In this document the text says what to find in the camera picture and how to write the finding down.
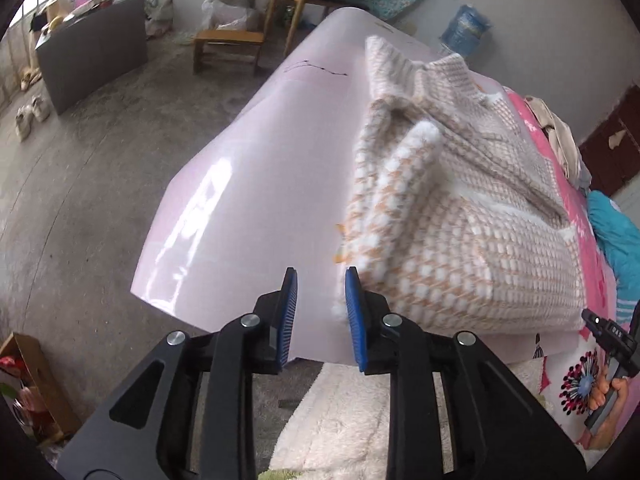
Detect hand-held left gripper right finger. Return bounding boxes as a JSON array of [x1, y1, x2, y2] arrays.
[[344, 266, 586, 480]]

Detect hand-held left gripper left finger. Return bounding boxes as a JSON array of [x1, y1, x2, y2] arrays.
[[56, 267, 299, 480]]

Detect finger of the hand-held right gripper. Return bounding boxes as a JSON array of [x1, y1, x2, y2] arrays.
[[581, 309, 614, 357]]

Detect beige houndstooth coat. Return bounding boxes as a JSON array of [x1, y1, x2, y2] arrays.
[[332, 35, 586, 333]]

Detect person's right hand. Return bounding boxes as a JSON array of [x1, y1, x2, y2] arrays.
[[588, 377, 634, 448]]

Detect pink floral blanket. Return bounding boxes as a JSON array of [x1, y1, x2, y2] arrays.
[[505, 87, 631, 448]]

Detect teal garment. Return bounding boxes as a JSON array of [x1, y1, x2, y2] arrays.
[[586, 191, 640, 311]]

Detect white fluffy blanket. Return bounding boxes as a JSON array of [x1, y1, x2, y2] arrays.
[[257, 360, 543, 480]]

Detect glossy pink mat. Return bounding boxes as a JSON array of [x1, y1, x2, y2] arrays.
[[130, 7, 583, 366]]

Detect brown door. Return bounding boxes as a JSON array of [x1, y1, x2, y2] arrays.
[[577, 85, 640, 198]]

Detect cream garment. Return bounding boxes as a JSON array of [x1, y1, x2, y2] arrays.
[[525, 95, 591, 188]]

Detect cardboard box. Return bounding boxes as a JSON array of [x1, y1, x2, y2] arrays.
[[0, 332, 81, 448]]

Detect small wooden stool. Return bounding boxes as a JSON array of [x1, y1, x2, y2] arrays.
[[192, 30, 265, 76]]

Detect blue water jug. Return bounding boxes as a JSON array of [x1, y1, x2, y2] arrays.
[[440, 4, 493, 57]]

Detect clear plastic bag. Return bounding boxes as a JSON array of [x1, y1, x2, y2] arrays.
[[201, 0, 261, 31]]

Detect wooden chair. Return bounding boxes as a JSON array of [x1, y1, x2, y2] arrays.
[[262, 0, 353, 58]]

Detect grey cabinet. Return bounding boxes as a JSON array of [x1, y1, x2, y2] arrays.
[[35, 0, 148, 116]]

